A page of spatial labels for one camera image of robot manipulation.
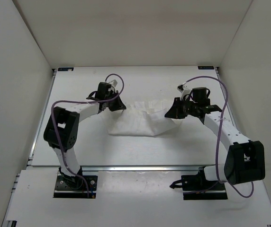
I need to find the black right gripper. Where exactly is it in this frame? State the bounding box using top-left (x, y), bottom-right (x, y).
top-left (165, 97), bottom-right (198, 120)

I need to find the white pleated skirt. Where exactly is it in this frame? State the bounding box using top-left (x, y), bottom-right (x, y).
top-left (101, 99), bottom-right (182, 137)

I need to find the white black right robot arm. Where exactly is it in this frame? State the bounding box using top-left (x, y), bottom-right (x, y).
top-left (165, 85), bottom-right (265, 190)

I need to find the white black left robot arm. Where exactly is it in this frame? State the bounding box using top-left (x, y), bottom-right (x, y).
top-left (43, 80), bottom-right (126, 188)

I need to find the blue label sticker right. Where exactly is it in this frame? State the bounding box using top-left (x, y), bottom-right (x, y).
top-left (198, 66), bottom-right (214, 70)

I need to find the blue label sticker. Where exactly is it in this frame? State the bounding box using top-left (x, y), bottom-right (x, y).
top-left (198, 66), bottom-right (214, 70)
top-left (57, 67), bottom-right (74, 71)

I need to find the blue label sticker left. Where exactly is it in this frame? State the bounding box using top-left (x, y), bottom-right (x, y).
top-left (57, 67), bottom-right (74, 71)

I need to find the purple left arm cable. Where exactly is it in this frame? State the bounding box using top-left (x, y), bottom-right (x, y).
top-left (51, 73), bottom-right (126, 198)

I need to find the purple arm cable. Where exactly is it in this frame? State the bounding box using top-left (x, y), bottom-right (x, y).
top-left (51, 73), bottom-right (126, 198)
top-left (178, 75), bottom-right (255, 197)

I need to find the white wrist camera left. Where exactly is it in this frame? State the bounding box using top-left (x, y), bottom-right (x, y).
top-left (107, 79), bottom-right (117, 92)

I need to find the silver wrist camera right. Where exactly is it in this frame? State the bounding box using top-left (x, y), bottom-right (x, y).
top-left (177, 84), bottom-right (191, 100)

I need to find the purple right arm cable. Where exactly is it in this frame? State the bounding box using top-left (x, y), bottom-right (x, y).
top-left (178, 75), bottom-right (255, 197)

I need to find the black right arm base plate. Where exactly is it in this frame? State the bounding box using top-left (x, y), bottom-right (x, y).
top-left (170, 173), bottom-right (228, 201)

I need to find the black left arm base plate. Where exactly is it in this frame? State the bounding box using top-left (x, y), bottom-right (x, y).
top-left (53, 167), bottom-right (98, 199)

